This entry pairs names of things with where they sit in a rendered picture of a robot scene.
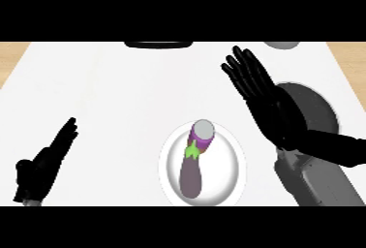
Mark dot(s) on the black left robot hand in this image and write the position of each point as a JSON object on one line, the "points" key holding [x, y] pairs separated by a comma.
{"points": [[43, 164]]}

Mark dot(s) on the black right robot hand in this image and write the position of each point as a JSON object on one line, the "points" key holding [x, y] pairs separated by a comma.
{"points": [[272, 103]]}

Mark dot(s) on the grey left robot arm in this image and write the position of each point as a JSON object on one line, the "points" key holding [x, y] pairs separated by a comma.
{"points": [[32, 203]]}

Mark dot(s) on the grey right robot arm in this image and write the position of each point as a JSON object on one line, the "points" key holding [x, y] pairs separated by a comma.
{"points": [[316, 180]]}

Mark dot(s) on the dark grey pan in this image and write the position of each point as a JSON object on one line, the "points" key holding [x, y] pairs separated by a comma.
{"points": [[316, 108]]}

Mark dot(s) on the purple can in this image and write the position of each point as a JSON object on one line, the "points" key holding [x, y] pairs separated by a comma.
{"points": [[203, 135]]}

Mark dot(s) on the white oval plate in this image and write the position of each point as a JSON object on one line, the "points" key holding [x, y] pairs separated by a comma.
{"points": [[203, 163]]}

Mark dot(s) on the grey round object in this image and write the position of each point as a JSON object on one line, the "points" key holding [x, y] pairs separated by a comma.
{"points": [[283, 45]]}

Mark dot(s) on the purple eggplant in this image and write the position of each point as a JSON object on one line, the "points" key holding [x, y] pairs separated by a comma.
{"points": [[191, 177]]}

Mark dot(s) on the black flat object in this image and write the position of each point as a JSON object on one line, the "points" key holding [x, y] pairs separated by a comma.
{"points": [[159, 44]]}

